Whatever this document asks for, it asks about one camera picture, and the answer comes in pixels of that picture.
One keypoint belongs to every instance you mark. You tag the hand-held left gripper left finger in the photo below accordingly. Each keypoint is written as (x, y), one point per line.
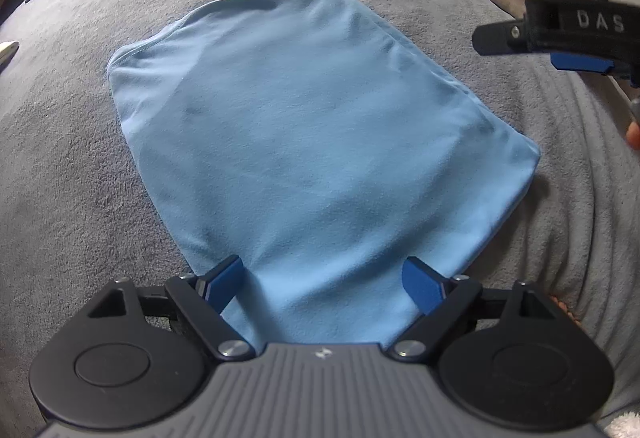
(225, 280)

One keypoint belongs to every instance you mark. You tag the person's right hand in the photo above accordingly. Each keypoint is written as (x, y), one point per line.
(635, 134)

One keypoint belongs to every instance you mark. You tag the light blue t-shirt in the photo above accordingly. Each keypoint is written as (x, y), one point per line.
(300, 143)

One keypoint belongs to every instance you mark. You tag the small white object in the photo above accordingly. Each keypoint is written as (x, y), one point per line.
(7, 54)

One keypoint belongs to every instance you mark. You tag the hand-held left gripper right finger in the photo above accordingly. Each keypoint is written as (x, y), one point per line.
(425, 285)

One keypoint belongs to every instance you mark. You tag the grey fleece blanket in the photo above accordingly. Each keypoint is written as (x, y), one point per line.
(75, 168)

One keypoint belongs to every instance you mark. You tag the person's fleece robe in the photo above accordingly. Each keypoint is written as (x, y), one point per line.
(625, 428)

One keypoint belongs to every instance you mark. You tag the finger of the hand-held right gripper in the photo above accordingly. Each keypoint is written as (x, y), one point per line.
(500, 41)
(582, 63)

